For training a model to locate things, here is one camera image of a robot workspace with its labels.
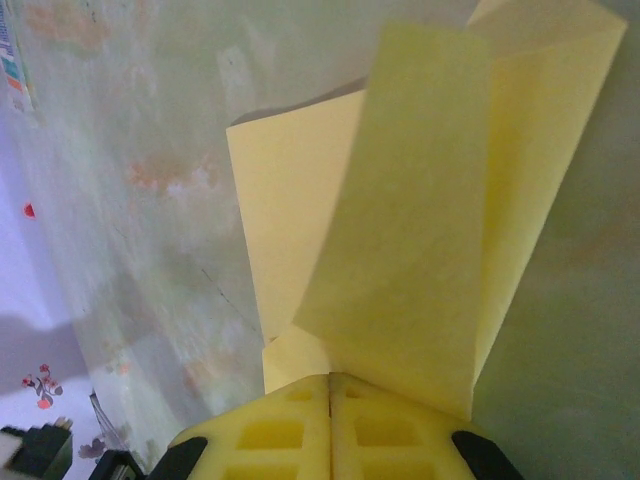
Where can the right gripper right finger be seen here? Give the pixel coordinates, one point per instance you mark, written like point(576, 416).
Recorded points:
point(390, 435)

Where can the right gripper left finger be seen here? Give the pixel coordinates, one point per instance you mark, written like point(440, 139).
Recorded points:
point(270, 435)

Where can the yellow paper sheet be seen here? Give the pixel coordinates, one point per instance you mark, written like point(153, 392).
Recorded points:
point(400, 200)

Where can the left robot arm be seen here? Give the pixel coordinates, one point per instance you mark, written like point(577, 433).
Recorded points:
point(40, 450)

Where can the small printed sachet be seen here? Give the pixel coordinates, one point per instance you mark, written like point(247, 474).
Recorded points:
point(12, 65)

